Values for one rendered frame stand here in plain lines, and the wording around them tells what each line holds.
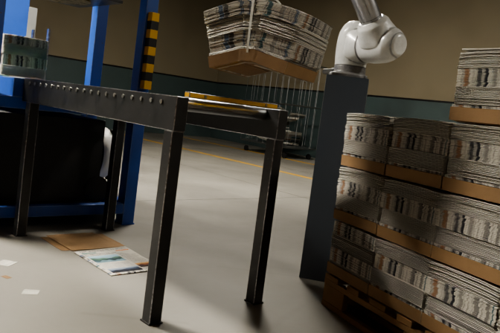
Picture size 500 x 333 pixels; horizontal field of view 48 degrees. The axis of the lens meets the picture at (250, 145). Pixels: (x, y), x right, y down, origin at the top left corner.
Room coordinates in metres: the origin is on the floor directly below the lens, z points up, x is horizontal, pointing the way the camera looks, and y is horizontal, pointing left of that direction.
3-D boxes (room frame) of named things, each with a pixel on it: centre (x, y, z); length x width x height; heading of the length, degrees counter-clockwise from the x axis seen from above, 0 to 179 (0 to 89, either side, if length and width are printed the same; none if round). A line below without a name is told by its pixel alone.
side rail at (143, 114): (2.41, 0.71, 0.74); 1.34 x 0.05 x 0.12; 43
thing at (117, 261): (2.62, 0.54, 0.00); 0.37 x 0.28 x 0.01; 43
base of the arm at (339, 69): (2.81, -0.42, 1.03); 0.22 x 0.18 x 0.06; 78
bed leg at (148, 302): (1.95, 0.27, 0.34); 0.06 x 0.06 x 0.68; 43
